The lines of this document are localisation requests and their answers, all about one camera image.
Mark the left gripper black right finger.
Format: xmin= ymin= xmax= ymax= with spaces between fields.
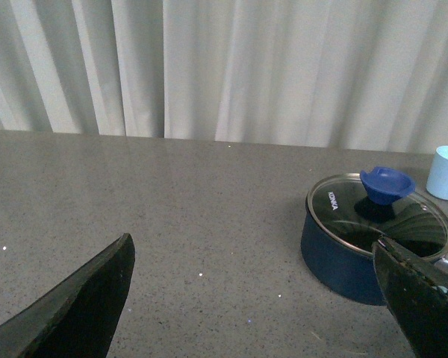
xmin=372 ymin=237 xmax=448 ymax=357

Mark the dark blue saucepan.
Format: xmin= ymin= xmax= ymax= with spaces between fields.
xmin=301 ymin=202 xmax=448 ymax=306

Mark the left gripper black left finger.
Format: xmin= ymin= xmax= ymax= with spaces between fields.
xmin=0 ymin=233 xmax=135 ymax=357

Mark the light blue cup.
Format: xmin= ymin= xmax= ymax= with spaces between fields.
xmin=426 ymin=145 xmax=448 ymax=201

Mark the white pleated curtain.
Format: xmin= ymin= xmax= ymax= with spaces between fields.
xmin=0 ymin=1 xmax=448 ymax=153

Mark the glass lid with blue knob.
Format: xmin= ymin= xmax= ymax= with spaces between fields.
xmin=306 ymin=173 xmax=448 ymax=260

